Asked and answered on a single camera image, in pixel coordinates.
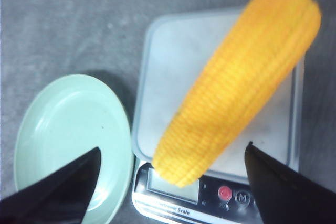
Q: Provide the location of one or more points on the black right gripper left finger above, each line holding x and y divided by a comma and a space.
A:
61, 197

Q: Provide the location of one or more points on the light green oval plate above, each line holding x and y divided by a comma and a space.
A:
68, 118

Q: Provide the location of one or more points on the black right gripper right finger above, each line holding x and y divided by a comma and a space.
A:
283, 195

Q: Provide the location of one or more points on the yellow corn cob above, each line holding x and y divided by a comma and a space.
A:
262, 47

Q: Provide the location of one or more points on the silver digital kitchen scale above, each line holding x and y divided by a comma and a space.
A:
176, 49

